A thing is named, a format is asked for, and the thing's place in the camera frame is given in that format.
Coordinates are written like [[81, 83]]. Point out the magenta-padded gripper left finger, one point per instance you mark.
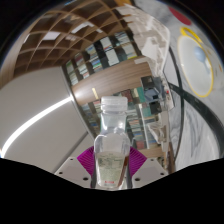
[[74, 170]]

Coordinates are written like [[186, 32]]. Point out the dark house architecture model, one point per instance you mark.
[[153, 96]]

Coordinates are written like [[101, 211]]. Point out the wooden cubby shelf unit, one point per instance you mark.
[[66, 30]]

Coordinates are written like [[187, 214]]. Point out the white building architecture model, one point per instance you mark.
[[158, 130]]

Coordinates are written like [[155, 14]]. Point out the white cup yellow rim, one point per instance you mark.
[[191, 70]]

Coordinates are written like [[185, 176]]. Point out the long ceiling strip light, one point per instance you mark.
[[36, 123]]

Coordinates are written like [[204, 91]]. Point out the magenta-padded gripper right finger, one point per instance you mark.
[[150, 171]]

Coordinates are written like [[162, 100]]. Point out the clear plastic bottle white cap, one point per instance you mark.
[[111, 140]]

